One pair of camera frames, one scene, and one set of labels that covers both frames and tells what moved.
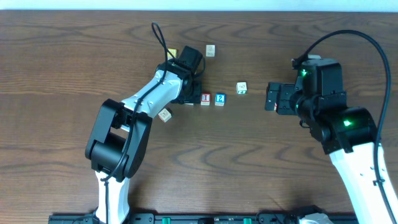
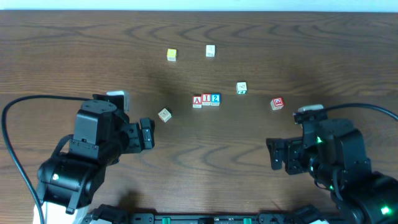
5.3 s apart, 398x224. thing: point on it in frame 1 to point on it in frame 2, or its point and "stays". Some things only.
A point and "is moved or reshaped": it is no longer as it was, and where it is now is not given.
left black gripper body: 195,93 to 146,134
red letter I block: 205,99 stays
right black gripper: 280,99 to 275,153
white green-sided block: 241,88 stays
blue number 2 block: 219,99 is moved or reshaped
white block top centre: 210,50 stays
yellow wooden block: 173,51 stays
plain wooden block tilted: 165,115 stays
